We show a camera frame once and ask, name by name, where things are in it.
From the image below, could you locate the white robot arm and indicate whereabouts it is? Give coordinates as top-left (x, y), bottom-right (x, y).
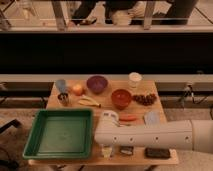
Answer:
top-left (94, 110), bottom-right (213, 154)

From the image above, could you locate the black rectangular sponge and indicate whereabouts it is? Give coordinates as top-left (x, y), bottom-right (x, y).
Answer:
top-left (145, 148), bottom-right (171, 159)

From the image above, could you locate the small metal cup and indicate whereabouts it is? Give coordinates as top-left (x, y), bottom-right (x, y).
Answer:
top-left (57, 93), bottom-right (69, 106)

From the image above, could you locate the white paper cup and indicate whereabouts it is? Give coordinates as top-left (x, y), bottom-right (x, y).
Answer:
top-left (128, 72), bottom-right (142, 88)

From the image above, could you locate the blue plastic cup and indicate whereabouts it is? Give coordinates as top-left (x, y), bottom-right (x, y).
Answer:
top-left (55, 79), bottom-right (66, 93)

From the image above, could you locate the orange carrot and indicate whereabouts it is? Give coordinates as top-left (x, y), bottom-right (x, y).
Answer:
top-left (119, 115), bottom-right (137, 122)

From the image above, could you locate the green plastic tray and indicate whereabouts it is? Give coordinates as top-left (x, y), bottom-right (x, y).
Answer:
top-left (23, 109), bottom-right (93, 160)

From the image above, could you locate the yellow banana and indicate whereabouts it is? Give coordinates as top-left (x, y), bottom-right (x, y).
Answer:
top-left (78, 95), bottom-right (101, 107)

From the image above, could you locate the red bowl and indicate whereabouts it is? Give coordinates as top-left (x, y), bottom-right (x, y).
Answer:
top-left (111, 89), bottom-right (132, 110)

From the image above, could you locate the grey blue cloth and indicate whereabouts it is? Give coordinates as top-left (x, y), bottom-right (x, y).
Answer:
top-left (144, 111), bottom-right (160, 124)

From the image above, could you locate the wooden table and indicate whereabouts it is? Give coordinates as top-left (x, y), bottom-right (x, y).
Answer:
top-left (28, 80), bottom-right (179, 166)

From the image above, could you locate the bunch of dark grapes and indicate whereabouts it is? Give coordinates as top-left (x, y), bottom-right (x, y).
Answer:
top-left (132, 94), bottom-right (157, 106)

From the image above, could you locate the orange apple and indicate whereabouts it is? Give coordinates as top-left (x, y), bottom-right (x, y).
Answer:
top-left (72, 84), bottom-right (84, 96)

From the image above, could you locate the purple bowl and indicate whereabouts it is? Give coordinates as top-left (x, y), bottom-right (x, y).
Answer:
top-left (86, 75), bottom-right (108, 94)

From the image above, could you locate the metal railing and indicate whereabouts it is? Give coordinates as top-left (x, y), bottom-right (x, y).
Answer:
top-left (0, 0), bottom-right (213, 33)

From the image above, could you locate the seated person in background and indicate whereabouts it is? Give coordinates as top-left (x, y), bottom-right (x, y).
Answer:
top-left (69, 0), bottom-right (144, 26)

